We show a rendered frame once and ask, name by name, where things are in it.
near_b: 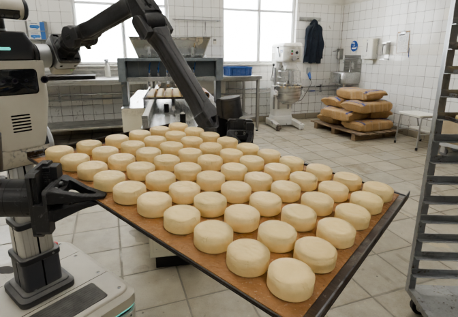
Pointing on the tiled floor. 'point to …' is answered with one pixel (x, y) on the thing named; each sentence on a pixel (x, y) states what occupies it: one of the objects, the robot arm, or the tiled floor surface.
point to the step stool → (417, 124)
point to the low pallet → (354, 131)
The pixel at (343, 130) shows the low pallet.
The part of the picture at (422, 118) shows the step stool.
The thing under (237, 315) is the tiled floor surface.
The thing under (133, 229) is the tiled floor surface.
